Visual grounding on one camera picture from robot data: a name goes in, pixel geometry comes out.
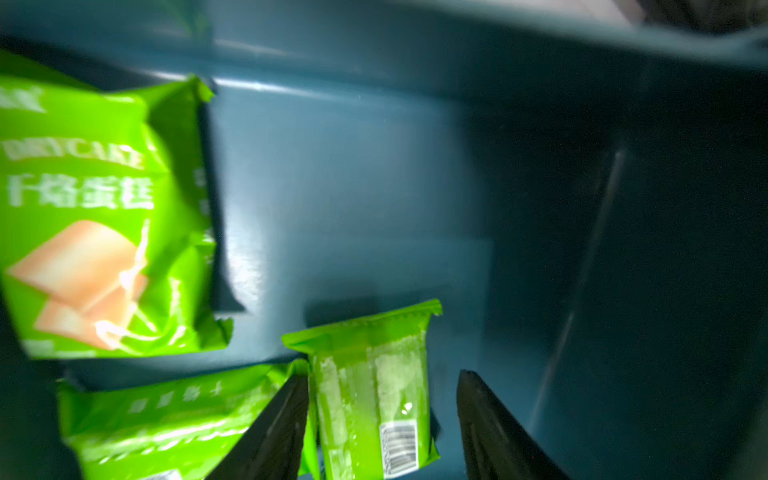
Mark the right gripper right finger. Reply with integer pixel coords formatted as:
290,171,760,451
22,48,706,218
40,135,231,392
457,370,568,480

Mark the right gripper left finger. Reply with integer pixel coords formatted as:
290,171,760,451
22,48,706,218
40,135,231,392
207,374,310,480

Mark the green cookie packet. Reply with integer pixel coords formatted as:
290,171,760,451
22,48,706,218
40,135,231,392
1,52,233,360
57,359,309,479

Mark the green cookie packet barcode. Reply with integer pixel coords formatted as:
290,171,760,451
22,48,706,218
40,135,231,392
282,299,443,479

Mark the teal drawer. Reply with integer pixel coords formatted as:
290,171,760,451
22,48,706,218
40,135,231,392
1,1,767,479

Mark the green cookie packet front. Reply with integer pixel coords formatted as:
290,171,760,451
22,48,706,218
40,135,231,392
1,52,233,360

